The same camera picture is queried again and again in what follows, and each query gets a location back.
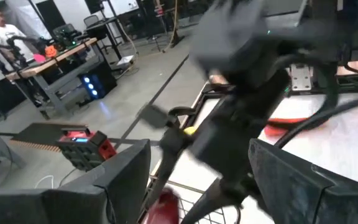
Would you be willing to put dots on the pink object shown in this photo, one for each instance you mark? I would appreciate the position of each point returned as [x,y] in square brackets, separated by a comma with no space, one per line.
[39,58]

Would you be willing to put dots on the black office chair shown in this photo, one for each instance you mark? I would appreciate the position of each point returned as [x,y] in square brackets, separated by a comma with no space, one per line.
[92,21]

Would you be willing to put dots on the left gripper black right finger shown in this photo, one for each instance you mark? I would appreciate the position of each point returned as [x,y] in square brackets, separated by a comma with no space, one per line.
[306,199]

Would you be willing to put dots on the black robot arm on workbench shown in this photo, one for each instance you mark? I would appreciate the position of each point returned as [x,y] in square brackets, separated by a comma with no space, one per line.
[14,46]

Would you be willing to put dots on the yellow lemon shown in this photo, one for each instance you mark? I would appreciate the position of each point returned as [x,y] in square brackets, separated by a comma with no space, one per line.
[190,130]

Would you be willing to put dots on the red chili pepper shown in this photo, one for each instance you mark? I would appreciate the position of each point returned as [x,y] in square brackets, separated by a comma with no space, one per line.
[163,208]

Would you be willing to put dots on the person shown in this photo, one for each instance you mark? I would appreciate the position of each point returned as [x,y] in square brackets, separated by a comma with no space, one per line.
[2,34]

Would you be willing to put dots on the silver metal bracket plate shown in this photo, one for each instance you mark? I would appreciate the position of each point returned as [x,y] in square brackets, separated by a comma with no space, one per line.
[301,76]

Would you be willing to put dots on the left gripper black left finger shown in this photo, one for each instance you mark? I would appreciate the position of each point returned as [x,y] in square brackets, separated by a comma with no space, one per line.
[73,202]

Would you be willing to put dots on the red black power station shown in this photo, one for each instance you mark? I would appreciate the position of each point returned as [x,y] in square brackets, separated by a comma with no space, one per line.
[85,149]

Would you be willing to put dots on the orange object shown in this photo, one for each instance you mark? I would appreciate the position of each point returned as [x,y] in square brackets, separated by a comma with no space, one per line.
[51,51]

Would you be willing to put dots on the wooden top workbench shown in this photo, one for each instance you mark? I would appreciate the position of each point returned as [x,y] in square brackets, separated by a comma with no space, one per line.
[57,71]

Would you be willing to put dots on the computer tower blue lights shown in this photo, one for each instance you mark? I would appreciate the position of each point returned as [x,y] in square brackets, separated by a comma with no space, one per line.
[96,82]

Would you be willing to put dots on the black metal table frame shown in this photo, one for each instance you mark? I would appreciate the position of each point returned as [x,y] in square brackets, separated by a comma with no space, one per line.
[197,104]

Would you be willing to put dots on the orange carrot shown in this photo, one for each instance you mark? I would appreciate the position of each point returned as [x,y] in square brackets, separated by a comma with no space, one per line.
[275,130]

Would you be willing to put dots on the black mat orange striped edge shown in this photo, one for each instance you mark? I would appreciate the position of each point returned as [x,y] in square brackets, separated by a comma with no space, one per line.
[42,133]

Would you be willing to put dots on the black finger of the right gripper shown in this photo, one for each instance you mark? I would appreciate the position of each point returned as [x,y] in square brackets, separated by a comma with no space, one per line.
[216,196]
[168,168]

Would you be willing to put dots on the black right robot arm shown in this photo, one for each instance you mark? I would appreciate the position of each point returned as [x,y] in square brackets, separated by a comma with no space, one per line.
[235,34]

